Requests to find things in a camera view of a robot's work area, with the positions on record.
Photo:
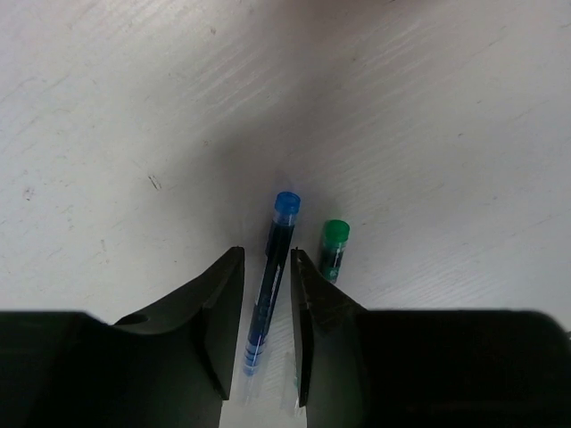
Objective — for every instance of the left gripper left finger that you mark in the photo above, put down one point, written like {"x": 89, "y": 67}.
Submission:
{"x": 169, "y": 364}

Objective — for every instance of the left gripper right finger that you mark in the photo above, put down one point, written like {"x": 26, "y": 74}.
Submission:
{"x": 361, "y": 367}

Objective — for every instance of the green gel pen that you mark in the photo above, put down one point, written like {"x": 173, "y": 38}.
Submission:
{"x": 335, "y": 235}

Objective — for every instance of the blue gel pen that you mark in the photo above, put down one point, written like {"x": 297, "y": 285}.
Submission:
{"x": 286, "y": 209}

